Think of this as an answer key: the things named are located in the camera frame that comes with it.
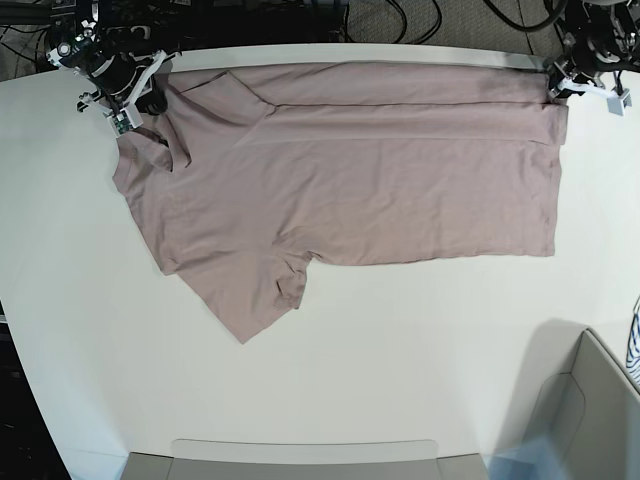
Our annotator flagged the grey cardboard box right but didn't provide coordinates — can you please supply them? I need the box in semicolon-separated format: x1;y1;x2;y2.
513;329;639;479

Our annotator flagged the blue plastic item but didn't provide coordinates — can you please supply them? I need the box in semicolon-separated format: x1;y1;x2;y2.
484;436;565;480

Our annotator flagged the blue striped cloth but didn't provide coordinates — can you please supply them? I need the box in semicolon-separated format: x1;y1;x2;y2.
625;298;640;385

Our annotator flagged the grey tray at bottom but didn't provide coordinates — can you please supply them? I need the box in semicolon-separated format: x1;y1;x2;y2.
121;439;489;479

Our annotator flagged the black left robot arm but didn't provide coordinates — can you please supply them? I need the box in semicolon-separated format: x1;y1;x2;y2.
548;1;639;108

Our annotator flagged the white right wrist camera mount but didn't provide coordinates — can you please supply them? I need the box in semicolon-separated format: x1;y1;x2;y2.
76;50;171;137

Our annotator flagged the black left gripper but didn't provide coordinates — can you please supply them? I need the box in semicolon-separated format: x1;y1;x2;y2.
544;52;606;100

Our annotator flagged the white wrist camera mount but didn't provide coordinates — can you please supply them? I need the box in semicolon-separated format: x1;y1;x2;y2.
549;78;632;116
76;50;171;137

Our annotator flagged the mauve pink T-shirt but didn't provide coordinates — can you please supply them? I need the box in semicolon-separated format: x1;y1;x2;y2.
113;63;569;342

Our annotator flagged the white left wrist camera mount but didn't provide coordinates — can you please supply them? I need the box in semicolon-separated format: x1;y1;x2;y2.
549;78;632;116

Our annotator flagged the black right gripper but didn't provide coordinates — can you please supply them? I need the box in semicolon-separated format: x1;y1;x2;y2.
89;52;168;115

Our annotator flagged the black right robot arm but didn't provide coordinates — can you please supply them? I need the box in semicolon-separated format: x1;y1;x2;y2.
46;1;167;117

